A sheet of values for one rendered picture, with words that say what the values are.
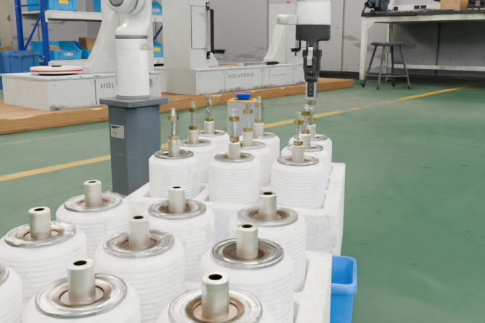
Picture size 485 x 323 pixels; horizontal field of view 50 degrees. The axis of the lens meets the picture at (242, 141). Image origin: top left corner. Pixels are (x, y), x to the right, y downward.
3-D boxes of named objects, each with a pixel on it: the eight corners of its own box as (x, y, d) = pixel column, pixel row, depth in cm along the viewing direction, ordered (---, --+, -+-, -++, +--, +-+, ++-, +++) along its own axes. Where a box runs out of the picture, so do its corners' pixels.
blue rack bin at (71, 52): (29, 59, 599) (28, 40, 595) (60, 58, 628) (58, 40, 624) (53, 60, 567) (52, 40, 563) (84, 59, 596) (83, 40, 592)
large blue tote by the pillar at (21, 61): (-22, 87, 527) (-25, 50, 520) (16, 84, 559) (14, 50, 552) (5, 90, 498) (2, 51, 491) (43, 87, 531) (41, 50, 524)
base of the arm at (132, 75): (111, 98, 152) (108, 38, 149) (136, 96, 159) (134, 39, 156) (130, 100, 146) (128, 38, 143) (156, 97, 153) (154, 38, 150)
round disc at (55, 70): (20, 74, 315) (19, 65, 314) (66, 72, 338) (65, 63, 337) (46, 76, 296) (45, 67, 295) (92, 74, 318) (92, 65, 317)
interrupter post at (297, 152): (306, 162, 94) (307, 144, 94) (300, 165, 92) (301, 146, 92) (294, 161, 96) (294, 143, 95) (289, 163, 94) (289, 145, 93)
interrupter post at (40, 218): (24, 240, 57) (22, 212, 57) (37, 233, 60) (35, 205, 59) (44, 242, 57) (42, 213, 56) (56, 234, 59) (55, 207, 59)
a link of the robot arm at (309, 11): (281, 25, 118) (282, -3, 117) (331, 25, 115) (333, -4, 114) (275, 24, 109) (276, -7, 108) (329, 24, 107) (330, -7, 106)
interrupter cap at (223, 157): (263, 159, 97) (263, 155, 97) (235, 166, 91) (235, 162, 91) (233, 153, 102) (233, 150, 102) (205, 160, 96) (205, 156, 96)
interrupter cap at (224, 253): (200, 268, 50) (200, 262, 50) (221, 240, 58) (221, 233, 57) (278, 276, 49) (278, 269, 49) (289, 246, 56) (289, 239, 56)
